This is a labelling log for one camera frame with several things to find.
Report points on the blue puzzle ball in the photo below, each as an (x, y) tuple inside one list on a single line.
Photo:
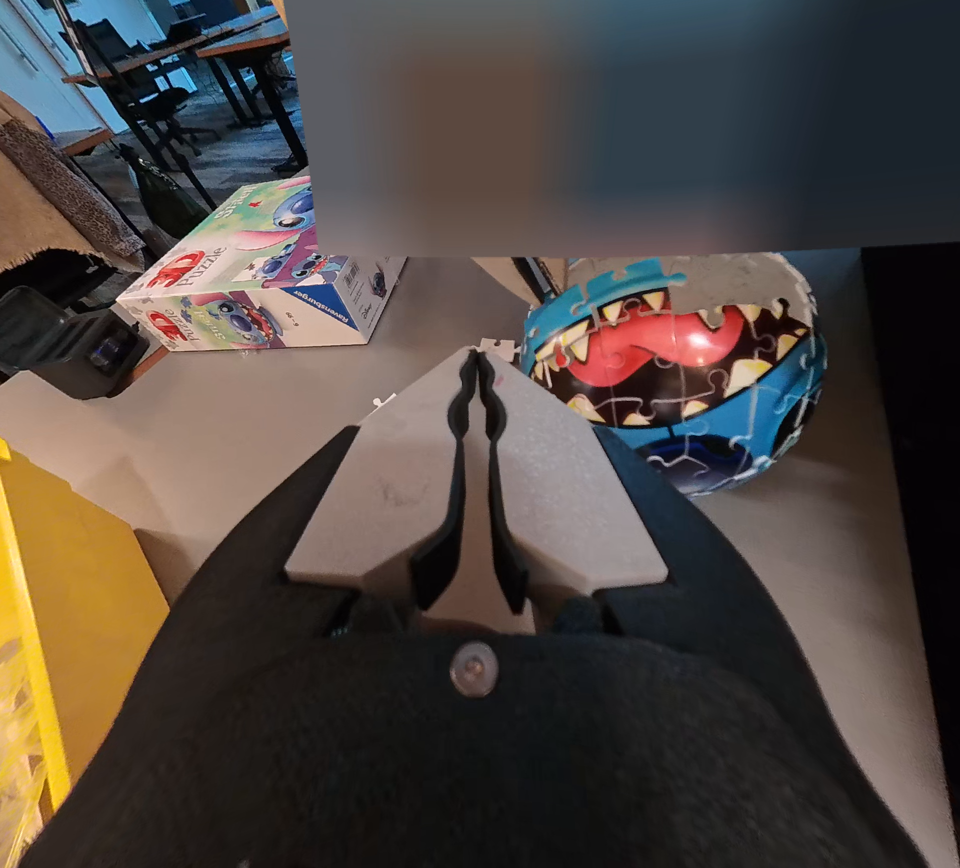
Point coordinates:
[(675, 373)]

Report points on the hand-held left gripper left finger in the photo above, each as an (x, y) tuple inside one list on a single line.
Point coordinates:
[(382, 493)]

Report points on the beige fuzzy blanket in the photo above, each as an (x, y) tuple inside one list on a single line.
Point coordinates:
[(45, 208)]

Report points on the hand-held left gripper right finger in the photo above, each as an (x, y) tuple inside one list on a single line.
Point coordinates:
[(570, 501)]

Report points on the black label printer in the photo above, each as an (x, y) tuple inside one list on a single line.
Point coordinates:
[(67, 343)]

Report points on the yellow plastic bin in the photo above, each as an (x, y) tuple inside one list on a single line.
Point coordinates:
[(75, 583)]

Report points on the printed puzzle box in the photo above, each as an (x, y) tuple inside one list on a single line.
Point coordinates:
[(262, 291)]

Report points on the wooden office desk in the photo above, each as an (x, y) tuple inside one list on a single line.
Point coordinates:
[(195, 47)]

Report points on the black office chair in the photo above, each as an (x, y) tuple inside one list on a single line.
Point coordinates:
[(150, 88)]

